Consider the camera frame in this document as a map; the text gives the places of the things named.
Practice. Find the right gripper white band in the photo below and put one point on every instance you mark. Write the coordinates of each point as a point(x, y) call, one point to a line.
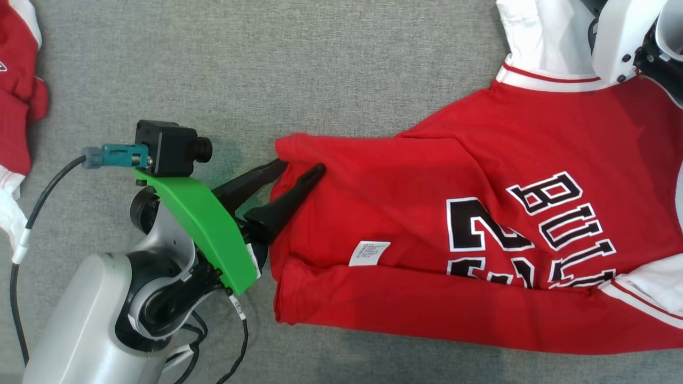
point(621, 37)

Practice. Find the red white Bulls jersey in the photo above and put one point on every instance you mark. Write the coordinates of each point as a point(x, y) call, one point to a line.
point(427, 213)

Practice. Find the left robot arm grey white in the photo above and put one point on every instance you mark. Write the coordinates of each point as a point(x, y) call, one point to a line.
point(80, 320)

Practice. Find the red shorts white trim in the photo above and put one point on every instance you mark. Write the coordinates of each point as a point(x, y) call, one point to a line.
point(16, 106)

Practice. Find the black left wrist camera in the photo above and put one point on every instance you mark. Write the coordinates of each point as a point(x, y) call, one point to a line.
point(165, 146)

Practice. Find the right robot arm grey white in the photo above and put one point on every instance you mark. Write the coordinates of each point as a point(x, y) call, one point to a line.
point(669, 26)

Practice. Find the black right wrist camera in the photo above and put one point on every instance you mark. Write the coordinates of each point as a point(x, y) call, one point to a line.
point(595, 4)

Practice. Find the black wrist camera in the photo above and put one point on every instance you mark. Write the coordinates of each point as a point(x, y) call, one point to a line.
point(595, 4)
point(165, 146)

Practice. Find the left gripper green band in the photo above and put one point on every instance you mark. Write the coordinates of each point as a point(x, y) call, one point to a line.
point(203, 229)

